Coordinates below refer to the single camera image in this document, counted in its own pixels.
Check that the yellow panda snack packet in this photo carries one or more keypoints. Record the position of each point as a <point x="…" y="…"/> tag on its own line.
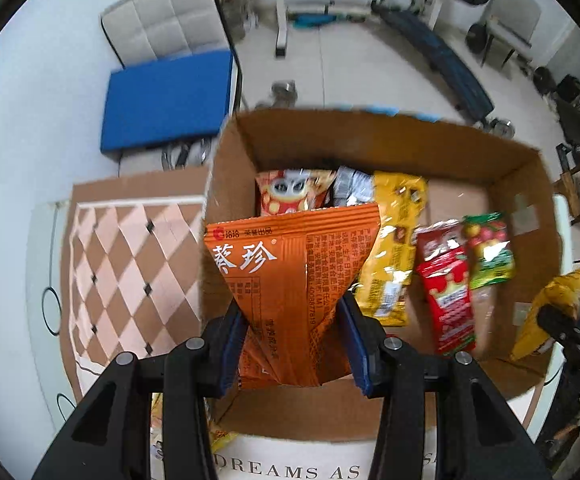
<point x="563" y="293"/>

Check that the checkered tablecloth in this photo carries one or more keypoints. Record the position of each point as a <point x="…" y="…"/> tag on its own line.
<point x="136" y="277"/>

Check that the white padded chair with blue cushion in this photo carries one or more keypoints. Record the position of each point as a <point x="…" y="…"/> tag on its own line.
<point x="180" y="75"/>

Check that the orange snack packet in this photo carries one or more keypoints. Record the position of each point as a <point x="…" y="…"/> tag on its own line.
<point x="287" y="273"/>

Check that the grey chair background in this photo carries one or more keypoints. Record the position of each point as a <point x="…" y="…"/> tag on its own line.
<point x="510" y="22"/>

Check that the dumbbell on floor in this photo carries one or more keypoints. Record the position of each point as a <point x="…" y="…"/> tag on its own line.
<point x="503" y="128"/>

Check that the silver white snack packet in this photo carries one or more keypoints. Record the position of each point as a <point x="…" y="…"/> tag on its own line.
<point x="352" y="187"/>

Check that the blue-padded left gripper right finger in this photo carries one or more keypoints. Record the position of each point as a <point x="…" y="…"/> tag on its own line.
<point x="478" y="436"/>

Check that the yellow egg-ball snack bag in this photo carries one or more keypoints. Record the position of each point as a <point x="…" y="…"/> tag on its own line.
<point x="218" y="438"/>

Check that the black weight bench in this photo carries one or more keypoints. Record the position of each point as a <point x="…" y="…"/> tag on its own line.
<point x="472" y="99"/>

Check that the long red snack packet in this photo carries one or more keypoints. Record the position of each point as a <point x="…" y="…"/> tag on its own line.
<point x="446" y="285"/>

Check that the panda red snack packet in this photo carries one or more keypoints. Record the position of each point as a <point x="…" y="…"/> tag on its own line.
<point x="293" y="190"/>

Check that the open cardboard box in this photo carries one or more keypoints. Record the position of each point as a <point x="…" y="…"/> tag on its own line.
<point x="277" y="139"/>

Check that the brown biscuit packet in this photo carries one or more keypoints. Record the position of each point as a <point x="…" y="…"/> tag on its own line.
<point x="438" y="239"/>

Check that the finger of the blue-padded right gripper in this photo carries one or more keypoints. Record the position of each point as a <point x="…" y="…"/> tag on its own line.
<point x="560" y="326"/>

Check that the large yellow black snack bag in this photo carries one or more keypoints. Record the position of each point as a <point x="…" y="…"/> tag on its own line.
<point x="381" y="287"/>

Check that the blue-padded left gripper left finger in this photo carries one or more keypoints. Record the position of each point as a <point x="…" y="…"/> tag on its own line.
<point x="107" y="435"/>

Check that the green candy ball packet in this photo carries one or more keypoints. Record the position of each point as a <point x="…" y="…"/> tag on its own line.
<point x="489" y="249"/>

